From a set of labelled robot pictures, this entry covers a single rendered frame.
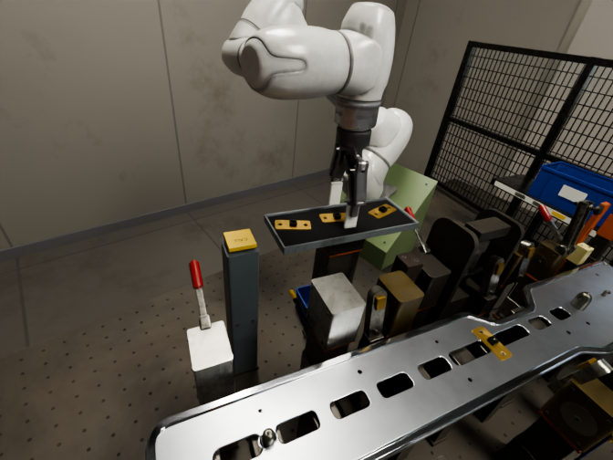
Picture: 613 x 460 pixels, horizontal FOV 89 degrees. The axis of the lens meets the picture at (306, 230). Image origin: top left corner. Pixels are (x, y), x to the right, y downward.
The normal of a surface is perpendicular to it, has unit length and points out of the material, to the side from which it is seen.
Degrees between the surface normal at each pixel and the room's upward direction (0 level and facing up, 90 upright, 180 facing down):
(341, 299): 0
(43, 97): 90
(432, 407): 0
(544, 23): 90
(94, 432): 0
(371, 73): 94
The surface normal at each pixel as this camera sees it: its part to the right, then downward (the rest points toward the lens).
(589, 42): -0.77, 0.29
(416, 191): -0.48, -0.33
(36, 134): 0.63, 0.49
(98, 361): 0.10, -0.82
